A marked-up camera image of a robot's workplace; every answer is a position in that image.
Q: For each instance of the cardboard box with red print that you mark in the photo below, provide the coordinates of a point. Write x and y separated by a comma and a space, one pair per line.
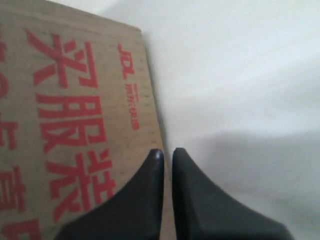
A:
78, 116

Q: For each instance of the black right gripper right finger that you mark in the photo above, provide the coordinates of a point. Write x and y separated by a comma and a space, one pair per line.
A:
203, 211

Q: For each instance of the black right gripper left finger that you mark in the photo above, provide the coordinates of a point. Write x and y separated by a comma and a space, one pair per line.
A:
134, 213

